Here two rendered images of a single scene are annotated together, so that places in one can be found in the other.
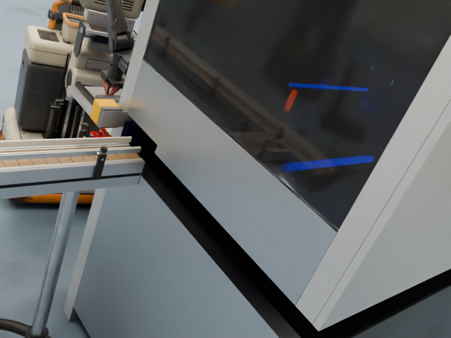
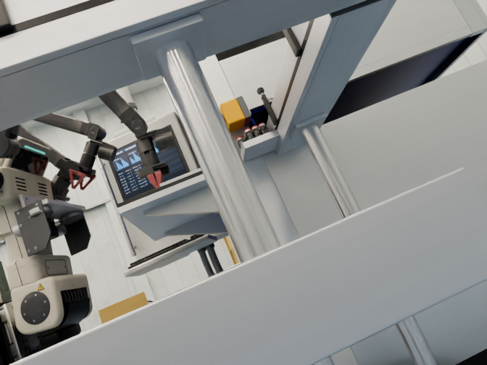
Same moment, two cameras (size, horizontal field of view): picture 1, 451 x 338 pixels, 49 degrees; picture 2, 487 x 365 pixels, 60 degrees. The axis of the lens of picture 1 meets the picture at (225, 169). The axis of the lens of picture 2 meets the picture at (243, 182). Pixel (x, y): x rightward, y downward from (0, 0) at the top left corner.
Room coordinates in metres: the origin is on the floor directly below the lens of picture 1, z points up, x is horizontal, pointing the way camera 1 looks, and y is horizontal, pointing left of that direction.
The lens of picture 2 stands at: (0.72, 1.40, 0.53)
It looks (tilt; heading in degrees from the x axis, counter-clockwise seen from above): 12 degrees up; 310
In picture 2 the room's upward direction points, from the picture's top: 24 degrees counter-clockwise
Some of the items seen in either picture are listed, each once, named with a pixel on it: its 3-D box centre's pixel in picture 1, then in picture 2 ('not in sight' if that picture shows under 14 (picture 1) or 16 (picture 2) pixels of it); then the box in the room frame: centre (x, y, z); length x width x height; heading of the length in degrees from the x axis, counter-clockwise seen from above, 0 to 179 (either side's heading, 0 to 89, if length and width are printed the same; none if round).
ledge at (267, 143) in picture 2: not in sight; (264, 144); (1.43, 0.41, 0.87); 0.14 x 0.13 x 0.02; 49
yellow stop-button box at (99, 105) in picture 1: (105, 113); (234, 114); (1.47, 0.44, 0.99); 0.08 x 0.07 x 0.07; 49
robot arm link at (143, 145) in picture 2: (120, 59); (147, 146); (1.79, 0.53, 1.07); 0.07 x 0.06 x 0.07; 49
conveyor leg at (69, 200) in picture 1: (52, 269); (373, 257); (1.27, 0.42, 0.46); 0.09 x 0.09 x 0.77; 49
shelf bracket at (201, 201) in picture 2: not in sight; (201, 210); (1.73, 0.47, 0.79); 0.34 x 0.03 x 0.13; 49
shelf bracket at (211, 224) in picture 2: not in sight; (206, 232); (2.11, 0.15, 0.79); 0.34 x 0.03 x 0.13; 49
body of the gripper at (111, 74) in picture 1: (115, 72); (151, 164); (1.80, 0.54, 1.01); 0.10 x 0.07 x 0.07; 50
